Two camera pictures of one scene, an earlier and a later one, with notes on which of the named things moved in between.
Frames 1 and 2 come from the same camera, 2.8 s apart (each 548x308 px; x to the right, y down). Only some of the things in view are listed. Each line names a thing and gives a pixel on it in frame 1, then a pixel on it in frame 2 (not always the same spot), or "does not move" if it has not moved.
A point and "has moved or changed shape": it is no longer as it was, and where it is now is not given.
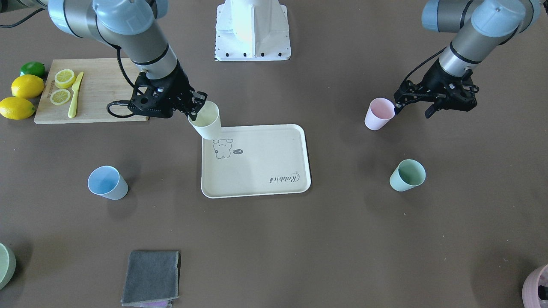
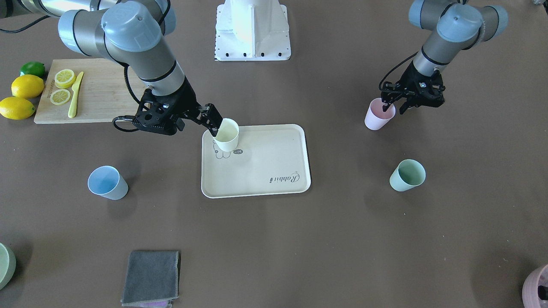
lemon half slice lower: (60, 96) does not move
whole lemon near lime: (28, 86) does not move
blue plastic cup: (106, 181) does not move
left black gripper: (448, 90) to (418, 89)
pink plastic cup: (380, 112) does not move
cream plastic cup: (207, 123) has moved or changed shape
